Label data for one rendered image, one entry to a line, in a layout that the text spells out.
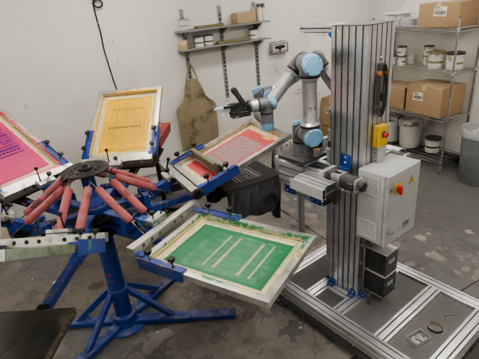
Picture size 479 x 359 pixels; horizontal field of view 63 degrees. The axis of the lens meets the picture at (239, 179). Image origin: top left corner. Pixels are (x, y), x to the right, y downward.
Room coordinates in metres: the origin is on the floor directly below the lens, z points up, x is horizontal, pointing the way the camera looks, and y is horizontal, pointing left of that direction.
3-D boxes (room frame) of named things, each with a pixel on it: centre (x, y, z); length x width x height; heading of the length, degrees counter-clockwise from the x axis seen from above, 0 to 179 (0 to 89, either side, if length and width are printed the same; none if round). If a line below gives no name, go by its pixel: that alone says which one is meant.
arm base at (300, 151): (2.40, -0.42, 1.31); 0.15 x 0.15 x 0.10
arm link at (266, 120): (2.23, -0.19, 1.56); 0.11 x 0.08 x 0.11; 12
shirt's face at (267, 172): (2.88, -0.01, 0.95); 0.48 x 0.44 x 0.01; 117
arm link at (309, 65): (2.26, -0.45, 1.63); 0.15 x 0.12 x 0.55; 12
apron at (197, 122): (4.84, 0.45, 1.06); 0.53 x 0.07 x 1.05; 117
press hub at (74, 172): (2.37, 0.98, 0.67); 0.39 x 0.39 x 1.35
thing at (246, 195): (2.72, -0.09, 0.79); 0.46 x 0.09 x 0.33; 117
